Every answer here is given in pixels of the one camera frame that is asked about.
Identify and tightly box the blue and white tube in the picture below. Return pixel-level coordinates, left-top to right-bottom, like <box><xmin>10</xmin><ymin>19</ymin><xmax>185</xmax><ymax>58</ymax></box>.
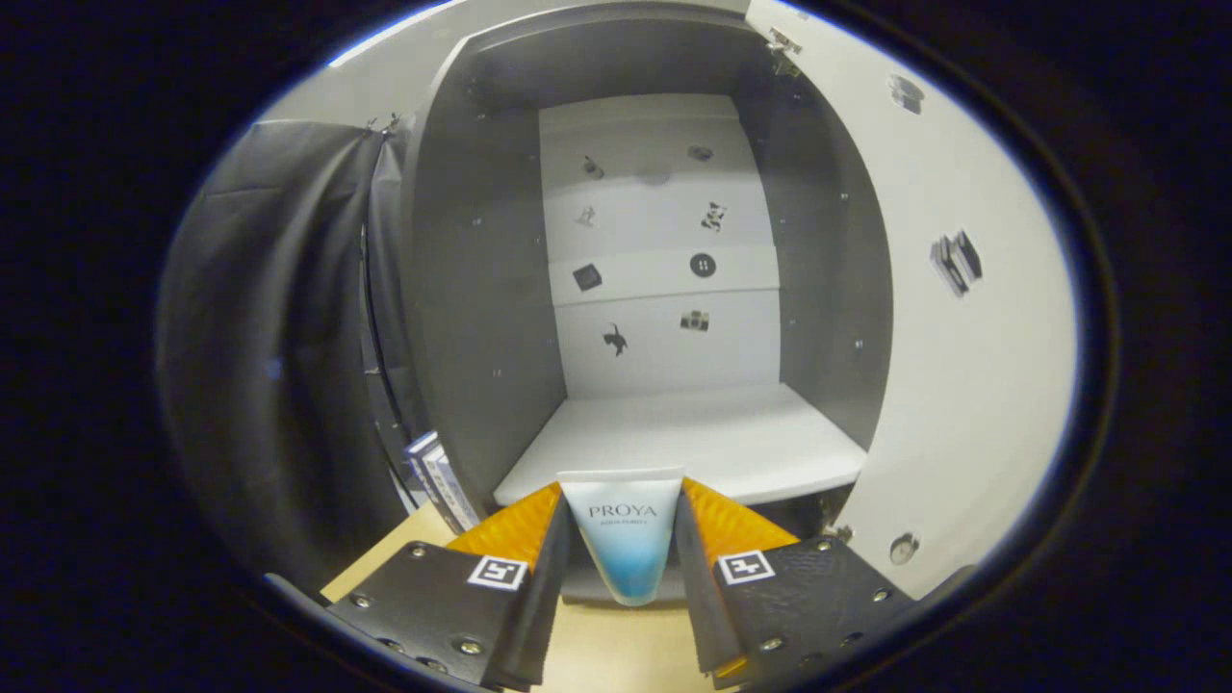
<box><xmin>556</xmin><ymin>467</ymin><xmax>686</xmax><ymax>607</ymax></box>

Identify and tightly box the white cabinet door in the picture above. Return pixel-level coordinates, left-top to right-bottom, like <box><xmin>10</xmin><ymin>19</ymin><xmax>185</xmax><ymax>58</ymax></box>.
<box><xmin>746</xmin><ymin>0</ymin><xmax>1079</xmax><ymax>598</ymax></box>

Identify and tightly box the black backdrop cloth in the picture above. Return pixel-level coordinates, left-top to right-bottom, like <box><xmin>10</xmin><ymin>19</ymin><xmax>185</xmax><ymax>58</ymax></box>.
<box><xmin>156</xmin><ymin>117</ymin><xmax>434</xmax><ymax>578</ymax></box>

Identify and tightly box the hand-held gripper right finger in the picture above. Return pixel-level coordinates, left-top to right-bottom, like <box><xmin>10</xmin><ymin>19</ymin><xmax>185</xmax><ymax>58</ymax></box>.
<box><xmin>672</xmin><ymin>476</ymin><xmax>915</xmax><ymax>689</ymax></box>

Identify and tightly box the grey cabinet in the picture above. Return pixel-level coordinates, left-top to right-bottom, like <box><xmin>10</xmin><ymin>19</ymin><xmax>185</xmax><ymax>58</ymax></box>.
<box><xmin>399</xmin><ymin>5</ymin><xmax>896</xmax><ymax>607</ymax></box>

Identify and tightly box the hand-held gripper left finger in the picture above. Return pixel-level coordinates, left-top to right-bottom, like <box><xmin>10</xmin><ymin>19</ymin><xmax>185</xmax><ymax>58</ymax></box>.
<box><xmin>325</xmin><ymin>481</ymin><xmax>574</xmax><ymax>692</ymax></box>

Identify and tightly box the white cabinet shelf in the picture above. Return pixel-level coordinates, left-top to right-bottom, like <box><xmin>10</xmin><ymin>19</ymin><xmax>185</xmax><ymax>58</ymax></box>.
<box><xmin>493</xmin><ymin>383</ymin><xmax>869</xmax><ymax>506</ymax></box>

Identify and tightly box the thin black cable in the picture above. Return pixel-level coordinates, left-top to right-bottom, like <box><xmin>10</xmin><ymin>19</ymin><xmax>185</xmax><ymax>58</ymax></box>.
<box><xmin>359</xmin><ymin>217</ymin><xmax>420</xmax><ymax>506</ymax></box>

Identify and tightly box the metal door hinge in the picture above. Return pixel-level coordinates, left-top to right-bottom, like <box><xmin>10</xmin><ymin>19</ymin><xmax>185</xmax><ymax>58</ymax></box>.
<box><xmin>768</xmin><ymin>27</ymin><xmax>805</xmax><ymax>78</ymax></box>

